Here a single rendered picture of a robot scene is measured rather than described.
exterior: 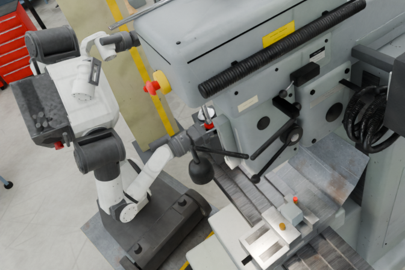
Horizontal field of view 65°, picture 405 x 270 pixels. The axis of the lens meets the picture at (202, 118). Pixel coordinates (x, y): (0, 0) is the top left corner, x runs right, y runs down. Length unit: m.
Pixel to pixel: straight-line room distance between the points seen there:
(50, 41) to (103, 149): 0.41
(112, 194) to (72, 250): 1.80
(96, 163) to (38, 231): 2.24
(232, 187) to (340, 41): 0.83
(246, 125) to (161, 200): 1.29
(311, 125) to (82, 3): 1.87
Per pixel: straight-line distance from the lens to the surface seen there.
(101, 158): 1.10
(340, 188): 1.48
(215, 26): 0.67
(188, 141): 1.32
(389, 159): 1.33
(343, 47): 0.98
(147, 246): 1.91
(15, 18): 5.29
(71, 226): 3.11
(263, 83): 0.80
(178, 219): 1.95
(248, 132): 0.90
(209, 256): 1.60
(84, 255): 2.89
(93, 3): 2.49
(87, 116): 1.13
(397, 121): 0.90
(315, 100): 0.98
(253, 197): 1.46
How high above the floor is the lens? 2.19
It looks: 41 degrees down
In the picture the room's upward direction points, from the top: 19 degrees counter-clockwise
